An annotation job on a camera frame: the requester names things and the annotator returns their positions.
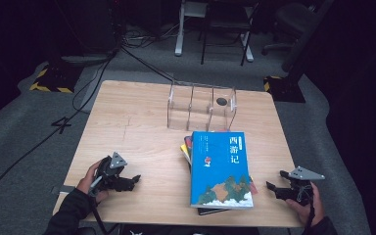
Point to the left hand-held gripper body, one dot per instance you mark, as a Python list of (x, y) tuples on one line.
[(109, 169)]

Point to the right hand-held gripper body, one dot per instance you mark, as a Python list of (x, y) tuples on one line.
[(302, 192)]

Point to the yellow book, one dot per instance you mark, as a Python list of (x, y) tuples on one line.
[(185, 153)]

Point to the dark red book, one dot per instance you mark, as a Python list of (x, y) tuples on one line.
[(188, 142)]

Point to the blue book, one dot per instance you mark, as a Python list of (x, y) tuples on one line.
[(220, 163)]

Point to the clear acrylic book rack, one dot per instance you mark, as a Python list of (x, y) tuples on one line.
[(202, 104)]

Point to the person's right hand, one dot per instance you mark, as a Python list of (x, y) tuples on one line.
[(315, 210)]

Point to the person's left hand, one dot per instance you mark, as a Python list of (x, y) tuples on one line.
[(86, 182)]

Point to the grey tape strip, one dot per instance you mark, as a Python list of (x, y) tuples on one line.
[(66, 188)]

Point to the person's dark clothing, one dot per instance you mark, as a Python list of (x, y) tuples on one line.
[(163, 230)]

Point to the black floor tape mark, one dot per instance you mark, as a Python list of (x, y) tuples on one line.
[(61, 124)]

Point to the yellow black striped stand base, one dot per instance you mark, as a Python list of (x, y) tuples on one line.
[(284, 89), (54, 80)]

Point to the grey round stand base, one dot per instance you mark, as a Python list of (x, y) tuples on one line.
[(84, 59)]

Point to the dark office chair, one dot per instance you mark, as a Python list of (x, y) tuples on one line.
[(290, 23)]

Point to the dark slanted stand post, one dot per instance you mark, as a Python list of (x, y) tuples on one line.
[(306, 36)]

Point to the white desk frame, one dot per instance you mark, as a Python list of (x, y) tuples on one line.
[(179, 32)]

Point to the black metal chair frame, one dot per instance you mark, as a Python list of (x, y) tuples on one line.
[(228, 23)]

